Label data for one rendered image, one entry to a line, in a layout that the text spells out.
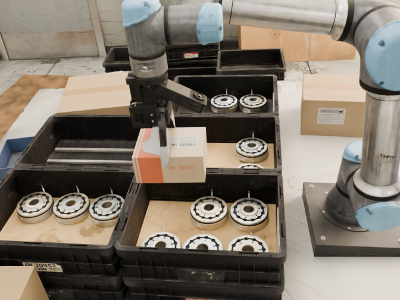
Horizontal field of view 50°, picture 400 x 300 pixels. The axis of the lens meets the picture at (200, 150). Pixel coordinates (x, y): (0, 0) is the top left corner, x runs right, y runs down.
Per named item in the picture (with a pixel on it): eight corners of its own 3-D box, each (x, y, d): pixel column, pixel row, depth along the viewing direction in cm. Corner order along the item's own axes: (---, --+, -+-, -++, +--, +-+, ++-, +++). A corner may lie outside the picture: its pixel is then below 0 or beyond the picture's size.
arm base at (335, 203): (368, 191, 137) (376, 167, 131) (383, 227, 125) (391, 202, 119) (320, 190, 137) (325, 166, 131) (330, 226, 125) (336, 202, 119)
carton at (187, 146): (207, 151, 109) (205, 126, 105) (205, 182, 100) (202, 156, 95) (144, 152, 111) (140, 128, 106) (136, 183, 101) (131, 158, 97)
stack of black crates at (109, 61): (169, 86, 335) (165, 44, 315) (165, 106, 311) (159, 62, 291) (119, 88, 338) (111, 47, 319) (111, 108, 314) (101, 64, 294)
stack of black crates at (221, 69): (279, 109, 296) (281, 47, 270) (283, 134, 272) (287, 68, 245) (221, 111, 299) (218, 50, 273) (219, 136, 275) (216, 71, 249)
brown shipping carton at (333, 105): (300, 134, 173) (303, 99, 163) (300, 106, 190) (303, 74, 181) (380, 138, 167) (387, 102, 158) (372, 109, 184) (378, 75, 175)
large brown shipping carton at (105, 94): (69, 156, 172) (55, 112, 160) (79, 116, 196) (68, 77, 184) (169, 145, 173) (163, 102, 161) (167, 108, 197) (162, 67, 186)
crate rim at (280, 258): (282, 178, 120) (282, 172, 119) (287, 265, 96) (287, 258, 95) (142, 175, 125) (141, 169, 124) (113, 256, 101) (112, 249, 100)
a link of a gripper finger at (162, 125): (161, 146, 97) (160, 107, 96) (169, 146, 96) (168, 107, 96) (157, 147, 92) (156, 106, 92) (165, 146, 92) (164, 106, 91)
